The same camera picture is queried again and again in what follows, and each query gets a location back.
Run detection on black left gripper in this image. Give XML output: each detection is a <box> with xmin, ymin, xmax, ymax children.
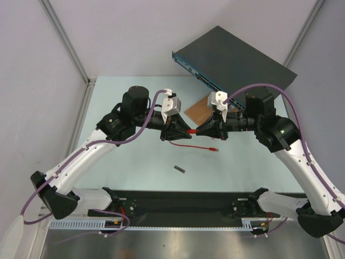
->
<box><xmin>133</xmin><ymin>110</ymin><xmax>191</xmax><ymax>141</ymax></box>

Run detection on red ethernet patch cable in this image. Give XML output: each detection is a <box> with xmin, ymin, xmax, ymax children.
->
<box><xmin>169</xmin><ymin>128</ymin><xmax>219</xmax><ymax>152</ymax></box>

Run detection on silver SFP module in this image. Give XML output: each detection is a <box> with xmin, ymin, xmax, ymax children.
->
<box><xmin>174</xmin><ymin>166</ymin><xmax>185</xmax><ymax>174</ymax></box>

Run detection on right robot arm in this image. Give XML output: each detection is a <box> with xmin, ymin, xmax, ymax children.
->
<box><xmin>196</xmin><ymin>91</ymin><xmax>344</xmax><ymax>238</ymax></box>

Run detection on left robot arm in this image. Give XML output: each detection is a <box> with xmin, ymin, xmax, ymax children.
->
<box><xmin>31</xmin><ymin>86</ymin><xmax>191</xmax><ymax>220</ymax></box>

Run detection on wooden base board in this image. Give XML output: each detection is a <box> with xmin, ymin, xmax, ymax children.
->
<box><xmin>184</xmin><ymin>96</ymin><xmax>212</xmax><ymax>126</ymax></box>

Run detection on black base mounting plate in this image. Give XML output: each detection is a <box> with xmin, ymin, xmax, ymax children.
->
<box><xmin>88</xmin><ymin>189</ymin><xmax>286</xmax><ymax>228</ymax></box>

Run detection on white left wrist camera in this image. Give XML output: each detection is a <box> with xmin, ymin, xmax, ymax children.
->
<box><xmin>161</xmin><ymin>88</ymin><xmax>181</xmax><ymax>118</ymax></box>

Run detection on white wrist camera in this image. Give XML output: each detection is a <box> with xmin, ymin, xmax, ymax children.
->
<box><xmin>161</xmin><ymin>88</ymin><xmax>181</xmax><ymax>118</ymax></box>
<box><xmin>207</xmin><ymin>91</ymin><xmax>228</xmax><ymax>120</ymax></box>

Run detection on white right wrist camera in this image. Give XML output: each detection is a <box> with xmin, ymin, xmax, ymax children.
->
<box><xmin>207</xmin><ymin>91</ymin><xmax>228</xmax><ymax>120</ymax></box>

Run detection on blue network switch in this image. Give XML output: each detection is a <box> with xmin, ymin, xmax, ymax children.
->
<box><xmin>172</xmin><ymin>26</ymin><xmax>297</xmax><ymax>95</ymax></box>

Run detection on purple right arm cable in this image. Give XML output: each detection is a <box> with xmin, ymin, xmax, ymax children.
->
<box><xmin>222</xmin><ymin>83</ymin><xmax>345</xmax><ymax>245</ymax></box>

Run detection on white slotted cable duct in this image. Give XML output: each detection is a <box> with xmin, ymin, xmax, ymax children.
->
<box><xmin>50</xmin><ymin>219</ymin><xmax>123</xmax><ymax>230</ymax></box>

